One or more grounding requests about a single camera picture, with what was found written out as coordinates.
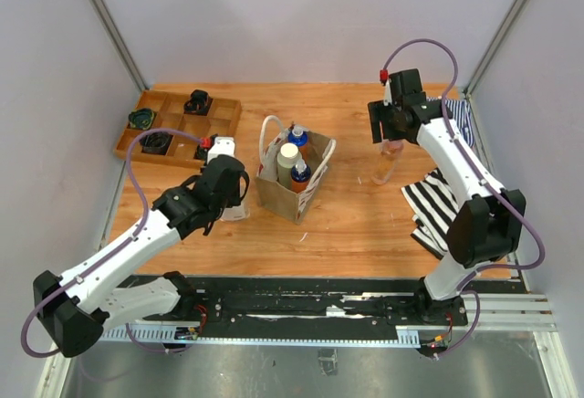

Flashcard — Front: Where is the clear bottle pink cap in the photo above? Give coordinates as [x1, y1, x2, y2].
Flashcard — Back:
[371, 140, 404, 185]

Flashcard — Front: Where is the clear bottle white cap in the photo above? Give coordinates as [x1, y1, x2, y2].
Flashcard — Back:
[221, 199, 250, 222]

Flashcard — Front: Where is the blue white striped cloth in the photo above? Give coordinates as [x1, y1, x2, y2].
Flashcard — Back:
[445, 99, 475, 148]

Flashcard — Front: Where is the orange spray bottle front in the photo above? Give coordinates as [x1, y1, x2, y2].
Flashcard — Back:
[290, 158, 311, 194]

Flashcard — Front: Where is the orange spray bottle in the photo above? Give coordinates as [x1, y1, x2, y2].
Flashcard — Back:
[290, 158, 311, 194]
[287, 124, 309, 159]

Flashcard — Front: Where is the black white striped cloth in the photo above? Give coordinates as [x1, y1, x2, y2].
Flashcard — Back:
[401, 168, 458, 260]

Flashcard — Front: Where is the orange spray bottle back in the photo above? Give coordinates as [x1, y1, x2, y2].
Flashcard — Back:
[287, 124, 309, 159]

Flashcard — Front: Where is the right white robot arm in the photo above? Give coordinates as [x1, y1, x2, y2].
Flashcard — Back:
[368, 69, 527, 325]

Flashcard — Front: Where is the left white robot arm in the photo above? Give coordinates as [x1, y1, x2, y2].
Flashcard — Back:
[31, 154, 249, 358]

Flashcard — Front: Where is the canvas tote bag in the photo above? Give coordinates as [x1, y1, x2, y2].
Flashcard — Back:
[255, 115, 337, 225]

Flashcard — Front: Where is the wooden compartment tray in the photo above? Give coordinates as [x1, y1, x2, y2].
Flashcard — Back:
[131, 90, 242, 169]

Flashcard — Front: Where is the small black rolled belt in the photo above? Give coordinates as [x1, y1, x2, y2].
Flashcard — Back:
[183, 89, 213, 116]

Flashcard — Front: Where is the green patterned rolled belt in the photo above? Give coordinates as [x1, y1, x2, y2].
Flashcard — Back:
[128, 108, 157, 131]

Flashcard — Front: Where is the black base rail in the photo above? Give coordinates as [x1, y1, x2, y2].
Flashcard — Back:
[141, 274, 469, 340]

